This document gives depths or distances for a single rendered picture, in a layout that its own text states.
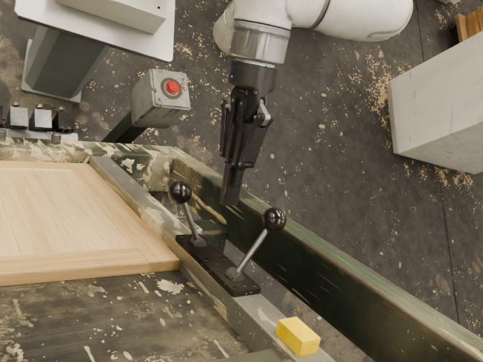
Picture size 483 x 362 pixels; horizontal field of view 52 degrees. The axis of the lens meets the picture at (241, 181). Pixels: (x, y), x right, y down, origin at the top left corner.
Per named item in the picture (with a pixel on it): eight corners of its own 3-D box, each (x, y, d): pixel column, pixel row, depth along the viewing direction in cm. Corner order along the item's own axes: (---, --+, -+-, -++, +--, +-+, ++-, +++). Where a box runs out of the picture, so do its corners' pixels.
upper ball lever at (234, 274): (231, 281, 76) (281, 210, 77) (244, 293, 73) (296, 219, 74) (215, 271, 74) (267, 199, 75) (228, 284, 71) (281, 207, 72)
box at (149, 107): (162, 95, 162) (187, 72, 148) (166, 130, 159) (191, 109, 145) (128, 92, 155) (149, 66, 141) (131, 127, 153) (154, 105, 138)
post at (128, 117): (88, 167, 220) (155, 103, 160) (89, 180, 219) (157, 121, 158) (75, 167, 217) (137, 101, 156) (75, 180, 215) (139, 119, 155)
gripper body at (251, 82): (289, 70, 76) (277, 128, 79) (259, 62, 83) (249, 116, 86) (249, 62, 72) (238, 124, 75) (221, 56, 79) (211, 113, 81)
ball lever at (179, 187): (204, 238, 86) (181, 173, 79) (214, 247, 83) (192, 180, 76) (185, 248, 85) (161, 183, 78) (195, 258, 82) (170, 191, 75)
